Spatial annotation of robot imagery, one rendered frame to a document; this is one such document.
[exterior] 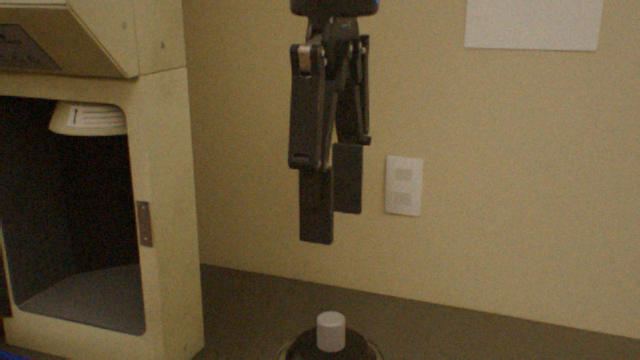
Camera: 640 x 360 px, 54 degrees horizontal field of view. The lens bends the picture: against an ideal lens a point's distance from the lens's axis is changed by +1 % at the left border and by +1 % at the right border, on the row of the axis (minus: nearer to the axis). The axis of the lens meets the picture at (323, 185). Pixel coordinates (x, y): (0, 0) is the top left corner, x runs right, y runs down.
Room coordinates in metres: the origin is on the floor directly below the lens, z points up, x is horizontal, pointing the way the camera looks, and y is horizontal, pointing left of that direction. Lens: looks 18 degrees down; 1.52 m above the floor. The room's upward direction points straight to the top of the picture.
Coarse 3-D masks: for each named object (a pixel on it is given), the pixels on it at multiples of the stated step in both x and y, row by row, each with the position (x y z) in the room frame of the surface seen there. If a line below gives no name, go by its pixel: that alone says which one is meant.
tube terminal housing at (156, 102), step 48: (144, 0) 0.84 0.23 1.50; (144, 48) 0.84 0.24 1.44; (48, 96) 0.88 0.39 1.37; (96, 96) 0.85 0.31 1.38; (144, 96) 0.83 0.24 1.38; (144, 144) 0.82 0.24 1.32; (144, 192) 0.83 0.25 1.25; (192, 192) 0.92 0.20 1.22; (0, 240) 0.93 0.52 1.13; (192, 240) 0.91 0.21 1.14; (48, 288) 0.99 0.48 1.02; (144, 288) 0.83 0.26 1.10; (192, 288) 0.90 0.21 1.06; (48, 336) 0.90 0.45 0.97; (96, 336) 0.87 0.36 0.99; (144, 336) 0.83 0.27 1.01; (192, 336) 0.89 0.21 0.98
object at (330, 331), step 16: (320, 320) 0.54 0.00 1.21; (336, 320) 0.54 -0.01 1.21; (304, 336) 0.56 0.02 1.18; (320, 336) 0.54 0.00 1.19; (336, 336) 0.53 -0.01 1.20; (352, 336) 0.56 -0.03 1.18; (288, 352) 0.54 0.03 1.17; (304, 352) 0.53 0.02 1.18; (320, 352) 0.53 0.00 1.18; (336, 352) 0.53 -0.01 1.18; (352, 352) 0.53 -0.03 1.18; (368, 352) 0.53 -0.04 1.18
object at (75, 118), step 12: (60, 108) 0.91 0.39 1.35; (72, 108) 0.90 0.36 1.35; (84, 108) 0.89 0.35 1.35; (96, 108) 0.89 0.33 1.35; (108, 108) 0.90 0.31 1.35; (120, 108) 0.90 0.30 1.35; (60, 120) 0.90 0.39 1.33; (72, 120) 0.89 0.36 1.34; (84, 120) 0.89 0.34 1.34; (96, 120) 0.89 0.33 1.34; (108, 120) 0.89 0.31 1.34; (120, 120) 0.90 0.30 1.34; (60, 132) 0.89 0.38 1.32; (72, 132) 0.88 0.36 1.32; (84, 132) 0.88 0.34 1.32; (96, 132) 0.88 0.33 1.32; (108, 132) 0.88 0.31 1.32; (120, 132) 0.89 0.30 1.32
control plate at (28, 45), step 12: (0, 24) 0.78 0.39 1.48; (12, 24) 0.77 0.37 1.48; (12, 36) 0.79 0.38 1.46; (24, 36) 0.79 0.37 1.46; (0, 48) 0.82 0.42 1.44; (12, 48) 0.82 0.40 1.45; (24, 48) 0.81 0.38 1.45; (36, 48) 0.80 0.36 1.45; (0, 60) 0.85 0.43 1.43; (12, 60) 0.84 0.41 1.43; (24, 60) 0.83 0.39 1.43; (36, 60) 0.82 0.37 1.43; (48, 60) 0.82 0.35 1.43
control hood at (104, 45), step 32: (0, 0) 0.75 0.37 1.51; (32, 0) 0.73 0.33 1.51; (64, 0) 0.72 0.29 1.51; (96, 0) 0.76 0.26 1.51; (128, 0) 0.81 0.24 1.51; (32, 32) 0.78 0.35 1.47; (64, 32) 0.76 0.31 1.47; (96, 32) 0.75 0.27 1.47; (128, 32) 0.81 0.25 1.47; (64, 64) 0.81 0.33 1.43; (96, 64) 0.79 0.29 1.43; (128, 64) 0.80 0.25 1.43
